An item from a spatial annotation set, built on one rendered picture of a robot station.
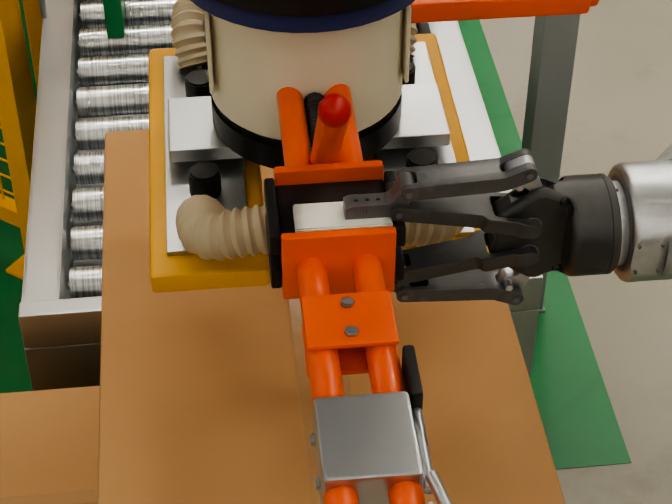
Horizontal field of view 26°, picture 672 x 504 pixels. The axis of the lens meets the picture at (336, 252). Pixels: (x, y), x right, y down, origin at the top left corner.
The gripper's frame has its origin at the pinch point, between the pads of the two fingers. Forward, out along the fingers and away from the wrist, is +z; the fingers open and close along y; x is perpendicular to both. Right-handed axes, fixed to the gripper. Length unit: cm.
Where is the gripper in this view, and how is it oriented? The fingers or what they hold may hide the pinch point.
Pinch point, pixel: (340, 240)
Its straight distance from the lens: 106.6
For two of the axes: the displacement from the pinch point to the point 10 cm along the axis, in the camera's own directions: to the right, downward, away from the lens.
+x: -1.0, -6.5, 7.5
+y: 0.0, 7.5, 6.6
